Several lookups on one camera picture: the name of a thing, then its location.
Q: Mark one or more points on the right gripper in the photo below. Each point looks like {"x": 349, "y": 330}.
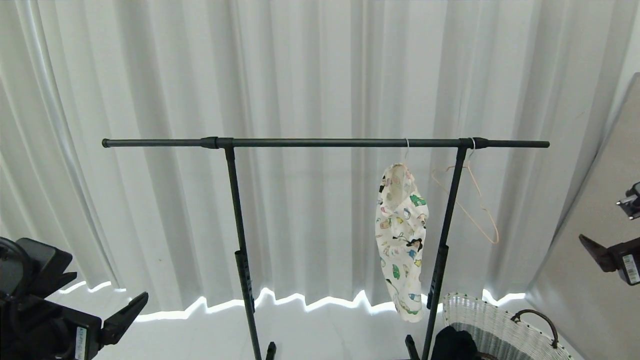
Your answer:
{"x": 630, "y": 260}

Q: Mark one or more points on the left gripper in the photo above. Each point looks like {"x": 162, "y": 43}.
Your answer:
{"x": 50, "y": 330}

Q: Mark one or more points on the pink clothes hanger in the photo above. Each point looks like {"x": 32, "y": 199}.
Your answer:
{"x": 492, "y": 235}
{"x": 406, "y": 145}

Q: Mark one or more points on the black garment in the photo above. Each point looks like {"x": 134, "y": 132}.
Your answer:
{"x": 452, "y": 345}

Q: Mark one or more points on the cream printed garment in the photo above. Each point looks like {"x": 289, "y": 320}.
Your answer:
{"x": 402, "y": 240}

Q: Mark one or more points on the white laundry basket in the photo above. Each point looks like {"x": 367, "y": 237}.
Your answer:
{"x": 500, "y": 325}

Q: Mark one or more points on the black clothes rack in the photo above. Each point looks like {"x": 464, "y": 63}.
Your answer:
{"x": 325, "y": 143}

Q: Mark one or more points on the white curtain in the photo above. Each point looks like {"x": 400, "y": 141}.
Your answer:
{"x": 300, "y": 75}

